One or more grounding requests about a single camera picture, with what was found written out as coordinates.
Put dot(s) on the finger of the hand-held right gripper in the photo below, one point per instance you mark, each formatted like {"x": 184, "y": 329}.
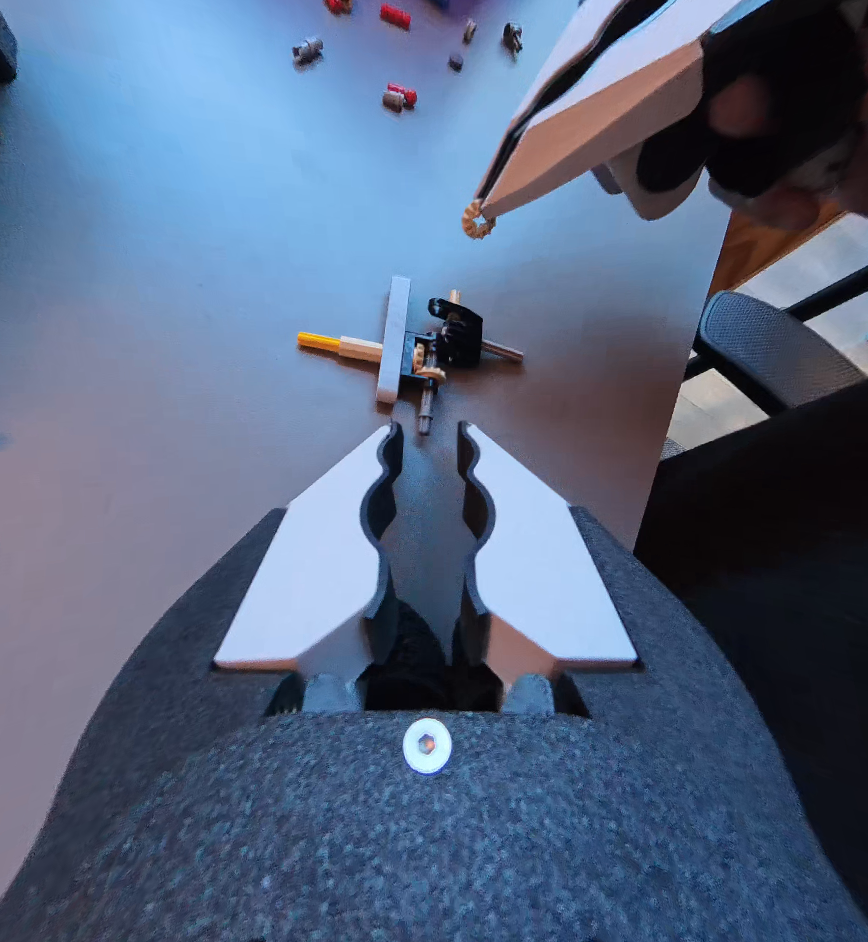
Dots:
{"x": 610, "y": 125}
{"x": 585, "y": 22}

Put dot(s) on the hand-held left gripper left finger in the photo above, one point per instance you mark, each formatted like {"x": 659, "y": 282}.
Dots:
{"x": 308, "y": 581}

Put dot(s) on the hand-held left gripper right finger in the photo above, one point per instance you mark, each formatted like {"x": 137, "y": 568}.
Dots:
{"x": 544, "y": 581}

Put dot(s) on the tan lego bevel gear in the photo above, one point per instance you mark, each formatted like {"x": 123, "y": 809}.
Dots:
{"x": 470, "y": 221}

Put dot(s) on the small lego gear assembly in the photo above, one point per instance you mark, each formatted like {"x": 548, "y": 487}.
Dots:
{"x": 397, "y": 331}

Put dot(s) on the dark lego connector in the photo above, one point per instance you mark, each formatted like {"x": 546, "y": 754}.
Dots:
{"x": 512, "y": 37}

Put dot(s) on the red lego piece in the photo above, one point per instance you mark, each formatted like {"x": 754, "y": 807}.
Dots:
{"x": 395, "y": 15}
{"x": 338, "y": 4}
{"x": 408, "y": 96}

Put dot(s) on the brown lego bush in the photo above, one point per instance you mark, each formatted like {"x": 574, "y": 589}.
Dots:
{"x": 392, "y": 101}

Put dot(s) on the grey lego connector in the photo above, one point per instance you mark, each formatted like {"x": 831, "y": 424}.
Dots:
{"x": 307, "y": 51}

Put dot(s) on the black mesh office chair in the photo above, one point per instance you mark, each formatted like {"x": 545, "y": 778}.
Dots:
{"x": 772, "y": 346}

